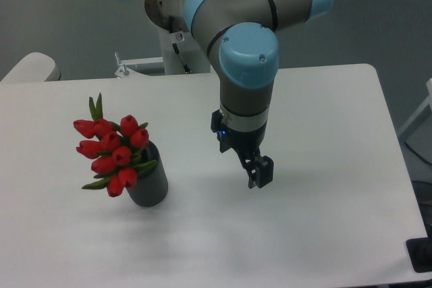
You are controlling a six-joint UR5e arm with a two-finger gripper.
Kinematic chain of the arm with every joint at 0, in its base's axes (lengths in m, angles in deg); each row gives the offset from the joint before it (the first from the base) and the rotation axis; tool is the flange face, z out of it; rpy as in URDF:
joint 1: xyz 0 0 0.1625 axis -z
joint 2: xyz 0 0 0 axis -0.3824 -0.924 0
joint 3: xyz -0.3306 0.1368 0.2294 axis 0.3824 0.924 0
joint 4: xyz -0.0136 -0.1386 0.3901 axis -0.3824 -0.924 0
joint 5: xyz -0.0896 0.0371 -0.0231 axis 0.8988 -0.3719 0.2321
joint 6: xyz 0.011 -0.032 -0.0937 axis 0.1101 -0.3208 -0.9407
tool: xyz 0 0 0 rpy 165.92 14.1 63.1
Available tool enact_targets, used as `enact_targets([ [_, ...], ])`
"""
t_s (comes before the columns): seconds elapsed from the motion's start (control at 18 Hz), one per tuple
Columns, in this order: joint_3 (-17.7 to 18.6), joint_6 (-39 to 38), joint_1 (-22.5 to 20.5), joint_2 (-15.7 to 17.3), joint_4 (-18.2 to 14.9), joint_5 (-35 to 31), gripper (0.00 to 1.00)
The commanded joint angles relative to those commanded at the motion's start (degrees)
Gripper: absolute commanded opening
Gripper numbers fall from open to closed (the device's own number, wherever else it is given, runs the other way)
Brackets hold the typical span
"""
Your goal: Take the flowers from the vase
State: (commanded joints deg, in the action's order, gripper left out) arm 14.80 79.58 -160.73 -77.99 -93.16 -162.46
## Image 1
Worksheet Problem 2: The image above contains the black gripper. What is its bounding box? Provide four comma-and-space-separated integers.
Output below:
211, 111, 274, 189

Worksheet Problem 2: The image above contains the red tulip bouquet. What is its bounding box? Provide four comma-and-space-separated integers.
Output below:
73, 94, 159, 198

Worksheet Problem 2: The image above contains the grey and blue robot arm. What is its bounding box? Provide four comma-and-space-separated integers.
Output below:
180, 0, 334, 188

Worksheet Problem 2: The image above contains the dark grey ribbed vase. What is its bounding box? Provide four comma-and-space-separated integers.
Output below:
127, 141, 168, 208

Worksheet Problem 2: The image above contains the black table-edge clamp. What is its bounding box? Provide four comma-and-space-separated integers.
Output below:
406, 237, 431, 273

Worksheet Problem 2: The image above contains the white chair armrest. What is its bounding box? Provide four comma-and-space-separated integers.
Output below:
1, 52, 61, 84

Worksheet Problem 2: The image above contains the black cable on pedestal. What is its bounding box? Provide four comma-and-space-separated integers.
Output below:
168, 15, 192, 74

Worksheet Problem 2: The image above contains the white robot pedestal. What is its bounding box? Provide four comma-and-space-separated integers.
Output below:
113, 0, 212, 79

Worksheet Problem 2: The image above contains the white furniture frame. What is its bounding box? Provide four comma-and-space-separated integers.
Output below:
397, 79, 431, 142

